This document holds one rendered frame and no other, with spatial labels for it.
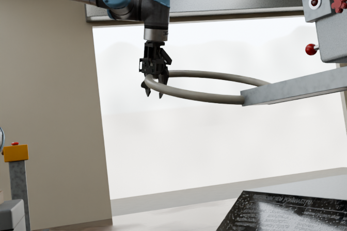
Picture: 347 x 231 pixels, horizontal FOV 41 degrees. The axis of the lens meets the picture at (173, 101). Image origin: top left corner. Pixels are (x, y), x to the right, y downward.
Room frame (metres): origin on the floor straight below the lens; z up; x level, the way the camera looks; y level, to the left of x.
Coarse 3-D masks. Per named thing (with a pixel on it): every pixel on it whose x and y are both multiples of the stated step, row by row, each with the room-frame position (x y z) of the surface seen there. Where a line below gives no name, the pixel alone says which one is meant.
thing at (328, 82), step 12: (324, 72) 1.18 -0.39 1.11; (336, 72) 1.15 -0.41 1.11; (276, 84) 1.32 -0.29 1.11; (288, 84) 1.29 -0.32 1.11; (300, 84) 1.25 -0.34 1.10; (312, 84) 1.22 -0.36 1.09; (324, 84) 1.19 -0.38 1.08; (336, 84) 1.16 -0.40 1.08; (252, 96) 1.41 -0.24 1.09; (264, 96) 1.37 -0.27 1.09; (276, 96) 1.33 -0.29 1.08; (288, 96) 1.29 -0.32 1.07; (300, 96) 1.32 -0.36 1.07; (312, 96) 1.36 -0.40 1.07
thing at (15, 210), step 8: (16, 200) 1.72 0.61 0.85; (0, 208) 1.44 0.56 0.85; (8, 208) 1.41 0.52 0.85; (16, 208) 1.51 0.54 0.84; (0, 216) 1.39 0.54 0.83; (8, 216) 1.39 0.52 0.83; (16, 216) 1.50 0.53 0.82; (24, 216) 1.77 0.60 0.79; (0, 224) 1.39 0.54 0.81; (8, 224) 1.39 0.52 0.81; (16, 224) 1.48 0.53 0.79; (24, 224) 1.74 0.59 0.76
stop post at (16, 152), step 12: (24, 144) 2.42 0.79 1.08; (12, 156) 2.40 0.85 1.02; (24, 156) 2.42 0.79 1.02; (12, 168) 2.41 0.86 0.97; (24, 168) 2.43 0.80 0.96; (12, 180) 2.41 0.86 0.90; (24, 180) 2.43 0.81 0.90; (12, 192) 2.41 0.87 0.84; (24, 192) 2.43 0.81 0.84; (24, 204) 2.43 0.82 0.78
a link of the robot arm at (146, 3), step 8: (144, 0) 1.62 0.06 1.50; (152, 0) 1.61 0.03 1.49; (160, 0) 1.61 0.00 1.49; (168, 0) 1.63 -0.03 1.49; (144, 8) 1.62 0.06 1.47; (152, 8) 1.61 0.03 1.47; (160, 8) 1.62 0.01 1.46; (168, 8) 1.64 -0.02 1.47; (144, 16) 1.63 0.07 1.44; (152, 16) 1.62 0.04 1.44; (160, 16) 1.62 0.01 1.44; (168, 16) 1.65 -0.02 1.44; (144, 24) 1.66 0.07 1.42; (152, 24) 1.63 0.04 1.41; (160, 24) 1.63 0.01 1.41; (168, 24) 1.67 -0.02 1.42
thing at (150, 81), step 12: (180, 72) 1.83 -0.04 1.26; (192, 72) 1.85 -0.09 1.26; (204, 72) 1.86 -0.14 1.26; (216, 72) 1.87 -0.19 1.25; (156, 84) 1.52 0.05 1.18; (252, 84) 1.80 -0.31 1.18; (264, 84) 1.74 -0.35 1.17; (180, 96) 1.45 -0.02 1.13; (192, 96) 1.44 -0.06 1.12; (204, 96) 1.43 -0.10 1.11; (216, 96) 1.43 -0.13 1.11; (228, 96) 1.43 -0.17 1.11; (240, 96) 1.44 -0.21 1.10
